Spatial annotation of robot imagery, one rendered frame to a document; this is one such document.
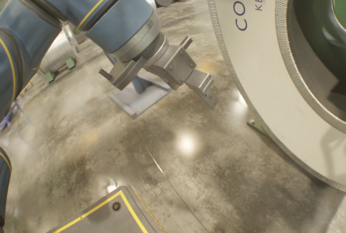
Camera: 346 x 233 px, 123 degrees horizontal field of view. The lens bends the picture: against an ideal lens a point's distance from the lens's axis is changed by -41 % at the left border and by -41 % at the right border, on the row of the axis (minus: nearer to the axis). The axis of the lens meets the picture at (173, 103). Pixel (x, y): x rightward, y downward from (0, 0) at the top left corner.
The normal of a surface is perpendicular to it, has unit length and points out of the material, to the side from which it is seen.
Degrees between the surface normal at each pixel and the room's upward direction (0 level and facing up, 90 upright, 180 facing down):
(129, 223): 0
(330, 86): 17
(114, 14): 93
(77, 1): 103
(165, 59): 25
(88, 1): 99
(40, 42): 132
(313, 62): 45
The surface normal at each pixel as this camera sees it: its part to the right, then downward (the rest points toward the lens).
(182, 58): 0.57, 0.35
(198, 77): -0.58, -0.48
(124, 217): -0.26, -0.75
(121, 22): 0.41, 0.54
